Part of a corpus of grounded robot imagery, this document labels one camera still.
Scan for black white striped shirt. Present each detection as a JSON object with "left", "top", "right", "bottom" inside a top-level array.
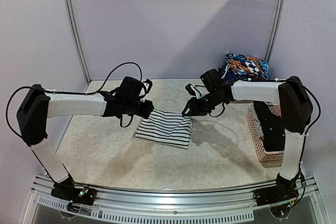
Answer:
[{"left": 135, "top": 109, "right": 192, "bottom": 149}]

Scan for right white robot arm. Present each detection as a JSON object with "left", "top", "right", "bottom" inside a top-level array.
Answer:
[{"left": 182, "top": 69, "right": 313, "bottom": 180}]

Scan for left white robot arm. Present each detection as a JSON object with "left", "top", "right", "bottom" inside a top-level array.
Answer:
[{"left": 17, "top": 77, "right": 154, "bottom": 200}]

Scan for pink plastic laundry basket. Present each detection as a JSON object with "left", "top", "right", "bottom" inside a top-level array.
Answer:
[{"left": 247, "top": 101, "right": 285, "bottom": 166}]

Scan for blue orange patterned shorts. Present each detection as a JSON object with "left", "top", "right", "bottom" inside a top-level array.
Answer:
[{"left": 221, "top": 53, "right": 270, "bottom": 82}]

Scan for grey garment in basket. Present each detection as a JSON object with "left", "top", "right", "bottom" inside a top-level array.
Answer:
[{"left": 254, "top": 119, "right": 264, "bottom": 139}]

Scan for black garment in basket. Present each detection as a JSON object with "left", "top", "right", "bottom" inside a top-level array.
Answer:
[{"left": 254, "top": 101, "right": 285, "bottom": 152}]

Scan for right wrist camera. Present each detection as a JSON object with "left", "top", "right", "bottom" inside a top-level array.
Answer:
[{"left": 185, "top": 83, "right": 203, "bottom": 99}]

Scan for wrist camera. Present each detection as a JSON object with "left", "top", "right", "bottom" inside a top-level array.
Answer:
[
  {"left": 141, "top": 79, "right": 153, "bottom": 102},
  {"left": 185, "top": 83, "right": 203, "bottom": 99}
]

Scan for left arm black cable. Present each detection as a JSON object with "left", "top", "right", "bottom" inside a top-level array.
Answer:
[{"left": 5, "top": 62, "right": 144, "bottom": 141}]

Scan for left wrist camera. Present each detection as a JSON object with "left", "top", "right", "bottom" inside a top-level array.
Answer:
[{"left": 141, "top": 79, "right": 153, "bottom": 102}]

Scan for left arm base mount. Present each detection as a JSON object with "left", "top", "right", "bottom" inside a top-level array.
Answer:
[{"left": 51, "top": 177, "right": 97, "bottom": 206}]

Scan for aluminium front rail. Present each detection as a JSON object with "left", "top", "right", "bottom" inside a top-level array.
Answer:
[{"left": 23, "top": 175, "right": 328, "bottom": 223}]

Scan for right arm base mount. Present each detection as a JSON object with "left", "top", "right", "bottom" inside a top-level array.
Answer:
[{"left": 253, "top": 172, "right": 307, "bottom": 208}]

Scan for right aluminium corner post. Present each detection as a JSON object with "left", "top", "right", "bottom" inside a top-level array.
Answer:
[{"left": 265, "top": 0, "right": 285, "bottom": 62}]

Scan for aluminium corner post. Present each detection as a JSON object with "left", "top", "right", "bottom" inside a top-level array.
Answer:
[
  {"left": 265, "top": 0, "right": 285, "bottom": 62},
  {"left": 64, "top": 0, "right": 91, "bottom": 84}
]

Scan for left aluminium corner post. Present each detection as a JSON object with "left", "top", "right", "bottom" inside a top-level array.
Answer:
[{"left": 64, "top": 0, "right": 91, "bottom": 84}]

